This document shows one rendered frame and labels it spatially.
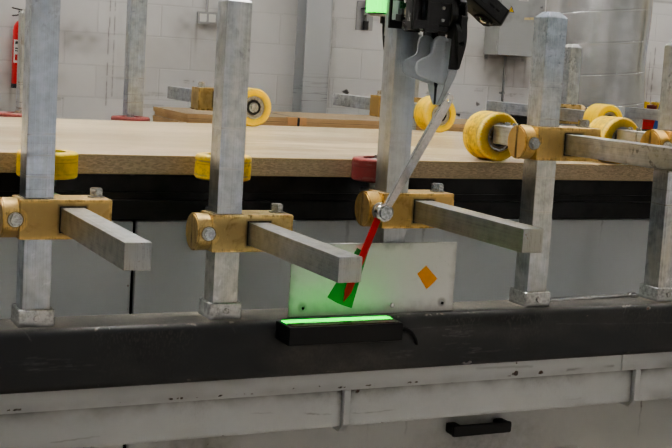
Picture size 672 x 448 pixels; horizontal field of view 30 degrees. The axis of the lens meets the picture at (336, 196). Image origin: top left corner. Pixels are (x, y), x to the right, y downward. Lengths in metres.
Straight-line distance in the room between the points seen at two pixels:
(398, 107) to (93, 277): 0.50
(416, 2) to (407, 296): 0.42
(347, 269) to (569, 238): 0.84
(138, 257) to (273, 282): 0.64
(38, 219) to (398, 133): 0.51
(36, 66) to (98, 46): 7.42
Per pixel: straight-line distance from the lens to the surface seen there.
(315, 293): 1.72
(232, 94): 1.64
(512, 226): 1.56
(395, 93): 1.74
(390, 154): 1.75
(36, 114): 1.57
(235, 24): 1.64
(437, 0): 1.66
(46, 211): 1.58
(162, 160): 1.80
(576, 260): 2.22
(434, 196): 1.78
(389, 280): 1.77
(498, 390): 1.95
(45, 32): 1.57
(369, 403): 1.84
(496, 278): 2.13
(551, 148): 1.88
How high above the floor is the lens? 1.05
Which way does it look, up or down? 6 degrees down
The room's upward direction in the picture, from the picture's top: 3 degrees clockwise
